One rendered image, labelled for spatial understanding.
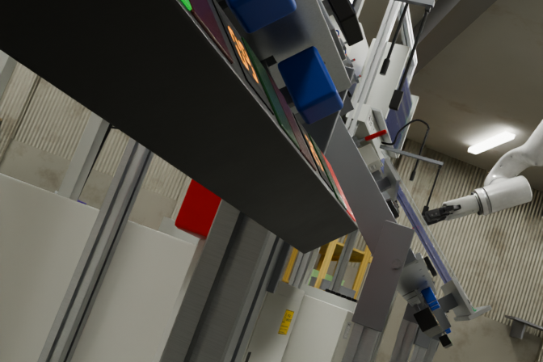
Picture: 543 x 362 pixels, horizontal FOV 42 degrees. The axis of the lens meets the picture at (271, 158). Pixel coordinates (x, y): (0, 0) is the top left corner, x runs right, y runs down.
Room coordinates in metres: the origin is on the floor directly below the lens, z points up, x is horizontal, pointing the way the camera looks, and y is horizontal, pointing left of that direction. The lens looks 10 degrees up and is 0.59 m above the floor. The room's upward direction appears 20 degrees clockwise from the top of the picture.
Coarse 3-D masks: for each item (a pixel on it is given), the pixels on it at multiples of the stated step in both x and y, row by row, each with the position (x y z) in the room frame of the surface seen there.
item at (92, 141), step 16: (0, 64) 1.48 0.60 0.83; (0, 80) 1.48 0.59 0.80; (0, 96) 1.50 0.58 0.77; (96, 128) 1.38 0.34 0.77; (80, 144) 1.39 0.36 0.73; (96, 144) 1.40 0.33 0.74; (80, 160) 1.39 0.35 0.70; (80, 176) 1.39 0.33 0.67; (64, 192) 1.39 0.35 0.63; (80, 192) 1.41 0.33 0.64
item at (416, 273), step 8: (416, 256) 1.18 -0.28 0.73; (416, 264) 1.21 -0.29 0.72; (424, 264) 1.25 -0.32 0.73; (408, 272) 1.25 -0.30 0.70; (416, 272) 1.30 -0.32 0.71; (424, 272) 1.34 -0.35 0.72; (400, 280) 1.30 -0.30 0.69; (408, 280) 1.35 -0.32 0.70; (416, 280) 1.40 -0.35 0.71; (424, 280) 1.45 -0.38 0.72; (400, 288) 1.41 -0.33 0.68; (408, 288) 1.46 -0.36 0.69; (416, 288) 1.52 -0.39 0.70; (424, 288) 1.58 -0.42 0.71; (432, 288) 1.64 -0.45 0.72; (408, 296) 1.57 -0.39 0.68; (416, 296) 1.64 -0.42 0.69
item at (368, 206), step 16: (336, 128) 1.22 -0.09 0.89; (336, 144) 1.22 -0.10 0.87; (352, 144) 1.21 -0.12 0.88; (336, 160) 1.22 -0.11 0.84; (352, 160) 1.21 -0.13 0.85; (336, 176) 1.21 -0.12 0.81; (352, 176) 1.21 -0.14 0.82; (368, 176) 1.20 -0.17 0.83; (352, 192) 1.20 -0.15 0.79; (368, 192) 1.19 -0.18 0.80; (352, 208) 1.20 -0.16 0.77; (368, 208) 1.19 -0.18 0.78; (384, 208) 1.18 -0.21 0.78; (368, 224) 1.19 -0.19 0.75; (368, 240) 1.18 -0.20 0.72
